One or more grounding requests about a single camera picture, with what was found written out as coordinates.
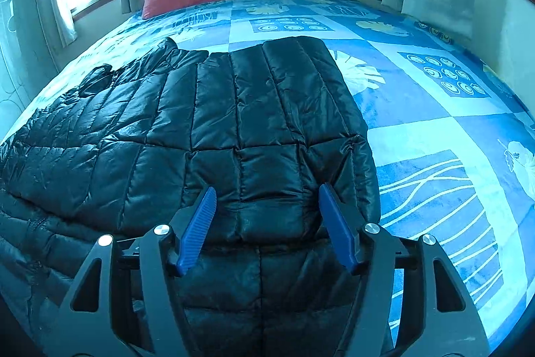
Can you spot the blue patterned bed sheet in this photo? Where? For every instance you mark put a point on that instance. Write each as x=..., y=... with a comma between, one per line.
x=453, y=147

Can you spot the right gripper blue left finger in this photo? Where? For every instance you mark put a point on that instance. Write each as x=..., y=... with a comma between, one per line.
x=192, y=225

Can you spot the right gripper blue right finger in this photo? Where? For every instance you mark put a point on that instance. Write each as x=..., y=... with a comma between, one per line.
x=341, y=236

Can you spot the white sliding wardrobe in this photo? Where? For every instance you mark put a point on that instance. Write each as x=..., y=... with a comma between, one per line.
x=26, y=62

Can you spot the black quilted puffer jacket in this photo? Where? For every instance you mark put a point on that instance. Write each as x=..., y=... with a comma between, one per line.
x=128, y=147

